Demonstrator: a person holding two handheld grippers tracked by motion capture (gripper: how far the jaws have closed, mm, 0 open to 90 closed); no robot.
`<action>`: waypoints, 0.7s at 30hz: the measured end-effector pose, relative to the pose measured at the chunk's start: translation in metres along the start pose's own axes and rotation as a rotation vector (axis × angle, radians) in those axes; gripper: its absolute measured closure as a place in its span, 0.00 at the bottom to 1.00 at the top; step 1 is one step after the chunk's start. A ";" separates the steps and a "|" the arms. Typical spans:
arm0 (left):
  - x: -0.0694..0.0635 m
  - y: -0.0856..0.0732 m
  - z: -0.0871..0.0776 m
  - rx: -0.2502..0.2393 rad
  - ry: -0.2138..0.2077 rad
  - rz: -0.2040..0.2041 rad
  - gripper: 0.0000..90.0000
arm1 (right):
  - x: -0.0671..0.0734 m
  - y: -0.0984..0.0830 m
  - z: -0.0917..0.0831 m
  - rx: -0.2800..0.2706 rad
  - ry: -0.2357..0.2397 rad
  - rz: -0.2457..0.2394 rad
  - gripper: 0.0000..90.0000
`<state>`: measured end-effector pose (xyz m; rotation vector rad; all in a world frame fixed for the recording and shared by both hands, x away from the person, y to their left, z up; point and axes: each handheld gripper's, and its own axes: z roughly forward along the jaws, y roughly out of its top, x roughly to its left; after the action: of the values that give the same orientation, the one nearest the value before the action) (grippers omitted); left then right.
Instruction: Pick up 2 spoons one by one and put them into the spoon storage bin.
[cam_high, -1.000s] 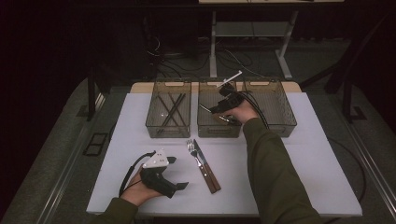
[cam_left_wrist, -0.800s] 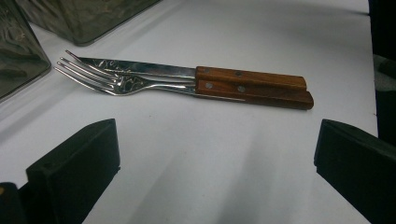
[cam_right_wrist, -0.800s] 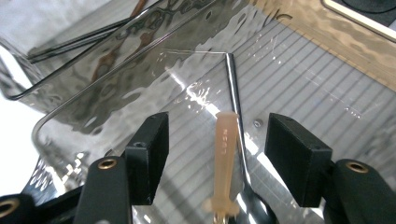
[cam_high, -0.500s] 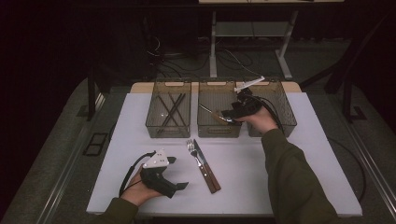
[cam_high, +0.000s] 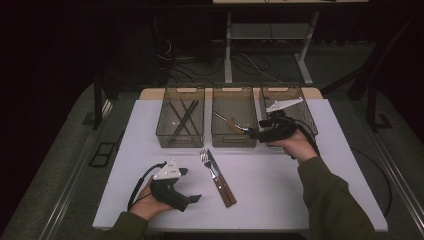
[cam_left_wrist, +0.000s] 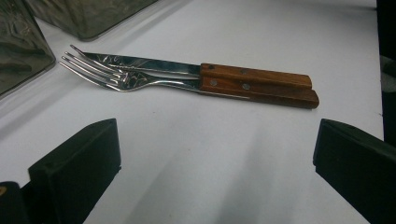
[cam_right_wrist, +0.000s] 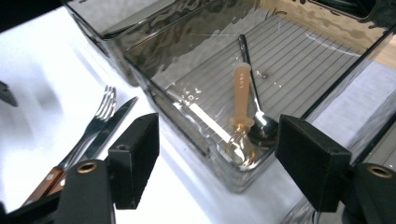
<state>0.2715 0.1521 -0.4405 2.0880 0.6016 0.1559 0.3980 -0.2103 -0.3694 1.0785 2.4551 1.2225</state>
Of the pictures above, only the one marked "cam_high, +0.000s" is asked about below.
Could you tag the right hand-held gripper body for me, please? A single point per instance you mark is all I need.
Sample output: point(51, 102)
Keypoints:
point(280, 131)

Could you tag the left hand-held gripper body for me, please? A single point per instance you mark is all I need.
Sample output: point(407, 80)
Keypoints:
point(166, 193)

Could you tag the translucent orange baby spoon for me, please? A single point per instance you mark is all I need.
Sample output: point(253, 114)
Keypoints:
point(233, 126)

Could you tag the metal spoon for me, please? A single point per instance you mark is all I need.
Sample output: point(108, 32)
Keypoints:
point(221, 117)

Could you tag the smoky transparent plastic bin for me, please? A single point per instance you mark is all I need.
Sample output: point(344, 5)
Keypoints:
point(163, 116)
point(233, 100)
point(280, 91)

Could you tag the brown wooden chopstick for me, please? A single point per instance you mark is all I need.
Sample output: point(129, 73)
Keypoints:
point(180, 118)
point(196, 127)

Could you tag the person's right hand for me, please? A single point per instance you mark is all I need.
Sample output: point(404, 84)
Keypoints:
point(298, 146)

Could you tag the person's left hand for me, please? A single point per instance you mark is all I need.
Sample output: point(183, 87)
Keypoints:
point(146, 206)

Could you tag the white metal stand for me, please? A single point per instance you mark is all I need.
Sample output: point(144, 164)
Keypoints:
point(228, 60)

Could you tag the black metal stand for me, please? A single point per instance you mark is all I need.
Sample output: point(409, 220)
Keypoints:
point(371, 106)
point(97, 106)

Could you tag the aluminium rail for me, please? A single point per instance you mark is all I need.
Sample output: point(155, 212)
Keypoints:
point(77, 173)
point(405, 188)

